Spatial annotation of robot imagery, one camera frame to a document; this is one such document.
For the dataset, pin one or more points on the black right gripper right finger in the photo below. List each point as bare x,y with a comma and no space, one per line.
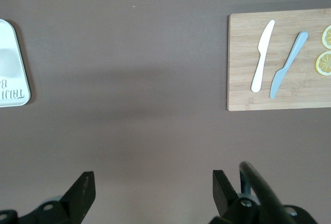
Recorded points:
225,200

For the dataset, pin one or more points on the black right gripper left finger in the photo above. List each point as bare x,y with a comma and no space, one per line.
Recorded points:
80,195

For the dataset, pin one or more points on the grey plastic knife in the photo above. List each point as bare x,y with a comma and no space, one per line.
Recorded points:
276,81

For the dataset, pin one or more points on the brown table cover mat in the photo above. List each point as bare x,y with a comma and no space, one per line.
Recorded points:
155,79

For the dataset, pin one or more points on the white plastic knife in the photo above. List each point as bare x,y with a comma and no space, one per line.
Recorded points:
260,63

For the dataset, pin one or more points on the wooden cutting board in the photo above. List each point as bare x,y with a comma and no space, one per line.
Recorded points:
243,53

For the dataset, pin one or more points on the cream tray with bear print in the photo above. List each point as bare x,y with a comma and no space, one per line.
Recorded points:
10,53

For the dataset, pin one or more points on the yellow lemon slice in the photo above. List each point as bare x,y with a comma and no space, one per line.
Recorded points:
328,37
324,63

